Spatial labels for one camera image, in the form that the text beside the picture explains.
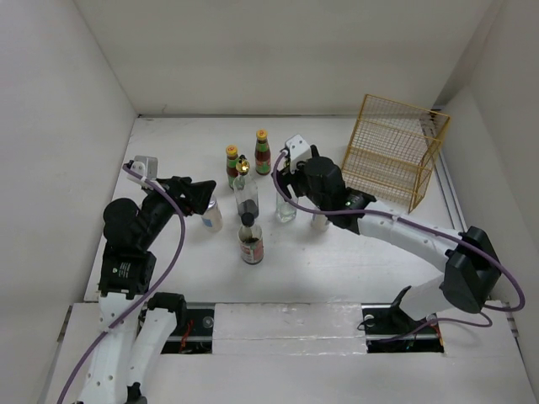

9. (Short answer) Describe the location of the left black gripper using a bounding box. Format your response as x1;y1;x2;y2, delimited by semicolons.
138;173;215;247

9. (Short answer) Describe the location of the white silver-lid jar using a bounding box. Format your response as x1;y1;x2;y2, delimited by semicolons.
201;195;223;232
311;214;331;232

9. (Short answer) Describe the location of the clear glass pourer bottle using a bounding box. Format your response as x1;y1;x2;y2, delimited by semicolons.
275;194;297;223

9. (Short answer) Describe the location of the glass bottle with dark sauce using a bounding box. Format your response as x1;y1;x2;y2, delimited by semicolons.
232;155;259;219

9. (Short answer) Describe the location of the green label sauce bottle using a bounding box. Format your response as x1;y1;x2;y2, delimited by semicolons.
226;145;239;189
254;130;271;175

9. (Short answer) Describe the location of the black cap red label bottle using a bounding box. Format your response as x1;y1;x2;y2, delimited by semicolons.
238;212;264;265

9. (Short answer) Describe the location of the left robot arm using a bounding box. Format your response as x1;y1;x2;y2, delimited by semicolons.
77;177;216;403

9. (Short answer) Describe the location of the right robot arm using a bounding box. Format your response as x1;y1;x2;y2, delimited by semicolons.
272;137;501;332

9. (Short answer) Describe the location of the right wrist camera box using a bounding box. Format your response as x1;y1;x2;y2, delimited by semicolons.
285;134;312;162

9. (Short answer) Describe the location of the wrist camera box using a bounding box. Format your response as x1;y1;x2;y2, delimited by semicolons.
128;155;158;180
285;134;312;162

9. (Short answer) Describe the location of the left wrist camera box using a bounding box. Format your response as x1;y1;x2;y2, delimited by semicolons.
128;155;158;180

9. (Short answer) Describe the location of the gold wire rack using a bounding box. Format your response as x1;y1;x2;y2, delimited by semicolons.
341;94;451;212

